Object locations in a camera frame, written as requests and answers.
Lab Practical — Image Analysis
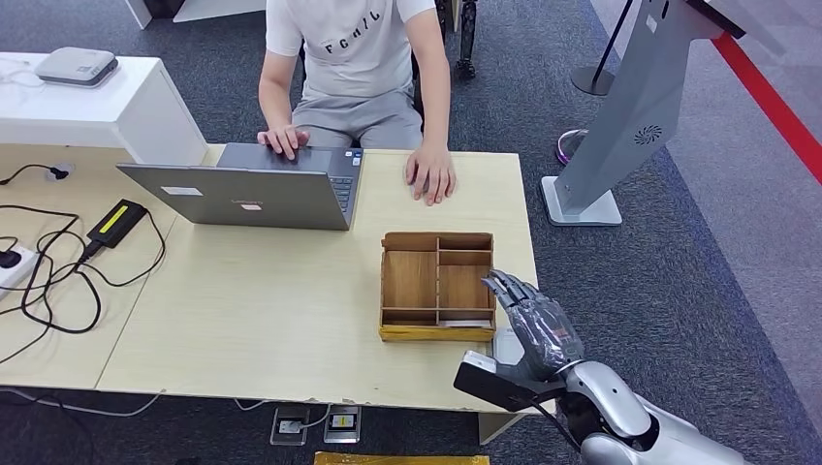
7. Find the person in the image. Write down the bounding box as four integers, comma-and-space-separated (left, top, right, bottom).
256, 0, 458, 208

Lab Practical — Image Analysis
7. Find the wooden compartment box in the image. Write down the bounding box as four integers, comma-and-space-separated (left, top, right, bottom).
378, 232, 497, 343

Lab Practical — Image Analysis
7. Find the white furniture base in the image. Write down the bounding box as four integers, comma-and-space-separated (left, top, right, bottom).
123, 0, 266, 30

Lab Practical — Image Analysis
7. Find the white floor cable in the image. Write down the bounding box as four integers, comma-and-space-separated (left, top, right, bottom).
0, 384, 167, 419

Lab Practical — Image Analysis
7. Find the floor socket with white plug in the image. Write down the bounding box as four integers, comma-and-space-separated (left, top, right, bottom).
269, 404, 311, 448

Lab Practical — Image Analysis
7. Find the yellow orange floor tape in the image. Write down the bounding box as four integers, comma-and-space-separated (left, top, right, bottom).
314, 451, 492, 465

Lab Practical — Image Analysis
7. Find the purple round base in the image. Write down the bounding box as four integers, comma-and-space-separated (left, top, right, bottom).
555, 128, 588, 167

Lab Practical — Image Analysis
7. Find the person's left hand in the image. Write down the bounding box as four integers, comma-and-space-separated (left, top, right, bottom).
404, 143, 458, 208

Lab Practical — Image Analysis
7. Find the grey laptop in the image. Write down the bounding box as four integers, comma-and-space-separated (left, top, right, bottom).
115, 141, 364, 233

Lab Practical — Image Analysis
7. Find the thin black adapter cable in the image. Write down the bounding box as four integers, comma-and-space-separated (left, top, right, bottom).
0, 208, 168, 366

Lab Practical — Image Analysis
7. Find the black stanchion post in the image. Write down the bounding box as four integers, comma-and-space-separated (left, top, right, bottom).
570, 0, 639, 98

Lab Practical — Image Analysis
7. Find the grey kiosk stand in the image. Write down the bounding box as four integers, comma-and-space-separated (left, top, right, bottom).
540, 0, 788, 228

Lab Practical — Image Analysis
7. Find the thick black power cable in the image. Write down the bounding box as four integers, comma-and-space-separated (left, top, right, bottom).
0, 203, 103, 335

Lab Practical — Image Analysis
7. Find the grey card reader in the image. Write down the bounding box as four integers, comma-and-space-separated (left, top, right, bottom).
492, 326, 524, 367

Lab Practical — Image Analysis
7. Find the white power strip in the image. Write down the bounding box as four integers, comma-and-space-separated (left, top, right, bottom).
0, 244, 39, 300

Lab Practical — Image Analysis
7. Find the black cable with plug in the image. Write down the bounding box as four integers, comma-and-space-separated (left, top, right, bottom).
0, 163, 70, 187

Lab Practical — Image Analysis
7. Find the floor socket with yellow label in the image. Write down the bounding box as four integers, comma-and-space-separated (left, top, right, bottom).
323, 405, 363, 446

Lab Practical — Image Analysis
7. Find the grey flat device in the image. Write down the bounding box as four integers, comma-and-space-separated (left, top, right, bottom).
33, 46, 120, 88

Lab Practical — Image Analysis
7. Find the person's right hand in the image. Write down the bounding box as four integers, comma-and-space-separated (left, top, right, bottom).
256, 125, 311, 162

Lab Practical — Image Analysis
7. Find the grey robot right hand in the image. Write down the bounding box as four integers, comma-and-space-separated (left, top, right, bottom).
480, 269, 586, 384

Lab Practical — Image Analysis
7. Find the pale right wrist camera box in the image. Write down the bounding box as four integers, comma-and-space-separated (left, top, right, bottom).
463, 351, 497, 374

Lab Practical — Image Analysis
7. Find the beige desk leg panel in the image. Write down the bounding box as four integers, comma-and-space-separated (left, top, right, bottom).
478, 412, 526, 446

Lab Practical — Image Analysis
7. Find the black metal stand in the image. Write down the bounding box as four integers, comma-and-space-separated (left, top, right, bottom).
436, 0, 480, 81

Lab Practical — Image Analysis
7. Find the white cabinet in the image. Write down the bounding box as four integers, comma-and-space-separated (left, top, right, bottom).
0, 52, 208, 167

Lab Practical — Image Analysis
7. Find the black power adapter yellow label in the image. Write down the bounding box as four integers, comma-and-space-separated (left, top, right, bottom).
85, 199, 149, 250

